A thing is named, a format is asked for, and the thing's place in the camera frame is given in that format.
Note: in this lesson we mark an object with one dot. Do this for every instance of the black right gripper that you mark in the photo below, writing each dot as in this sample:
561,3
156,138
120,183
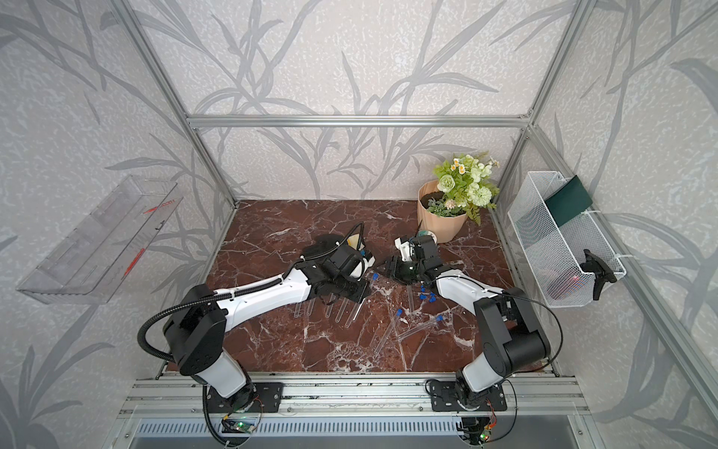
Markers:
395,264

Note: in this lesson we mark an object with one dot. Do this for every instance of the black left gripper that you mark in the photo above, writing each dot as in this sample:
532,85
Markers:
363,287

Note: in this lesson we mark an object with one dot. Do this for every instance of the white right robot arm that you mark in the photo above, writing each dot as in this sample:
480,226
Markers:
510,332

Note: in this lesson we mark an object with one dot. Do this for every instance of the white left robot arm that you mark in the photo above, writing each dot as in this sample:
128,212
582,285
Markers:
195,334

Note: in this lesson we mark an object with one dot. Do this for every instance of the test tube blue stopper upright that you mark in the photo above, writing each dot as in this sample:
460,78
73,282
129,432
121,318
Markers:
410,299

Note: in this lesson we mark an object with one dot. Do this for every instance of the green round tape tin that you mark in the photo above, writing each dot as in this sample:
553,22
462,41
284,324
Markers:
428,233

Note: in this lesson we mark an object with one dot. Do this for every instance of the beige flower pot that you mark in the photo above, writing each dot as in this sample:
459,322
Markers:
445,228

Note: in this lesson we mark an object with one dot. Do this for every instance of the green white artificial flowers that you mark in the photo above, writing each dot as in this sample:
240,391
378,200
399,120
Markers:
464,186

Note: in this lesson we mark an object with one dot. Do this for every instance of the dark green card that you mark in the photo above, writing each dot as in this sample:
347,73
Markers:
569,201

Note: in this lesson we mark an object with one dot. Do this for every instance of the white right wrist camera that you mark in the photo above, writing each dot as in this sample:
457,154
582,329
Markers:
405,247

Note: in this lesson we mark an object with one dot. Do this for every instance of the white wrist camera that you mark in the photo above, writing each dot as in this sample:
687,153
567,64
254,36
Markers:
367,262
405,247

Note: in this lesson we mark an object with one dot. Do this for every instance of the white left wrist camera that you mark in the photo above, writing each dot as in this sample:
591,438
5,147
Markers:
367,262

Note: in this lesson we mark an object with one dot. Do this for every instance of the white wire mesh basket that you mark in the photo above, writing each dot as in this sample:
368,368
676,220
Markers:
555,253

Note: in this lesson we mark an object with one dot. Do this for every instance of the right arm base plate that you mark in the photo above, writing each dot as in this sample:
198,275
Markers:
456,397

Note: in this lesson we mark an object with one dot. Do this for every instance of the aluminium front rail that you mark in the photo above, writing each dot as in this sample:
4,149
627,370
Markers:
323,394

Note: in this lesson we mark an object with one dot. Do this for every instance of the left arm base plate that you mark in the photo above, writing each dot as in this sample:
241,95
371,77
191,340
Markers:
254,398

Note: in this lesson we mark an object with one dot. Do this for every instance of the clear acrylic wall shelf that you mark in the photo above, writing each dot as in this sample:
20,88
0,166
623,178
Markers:
89,265

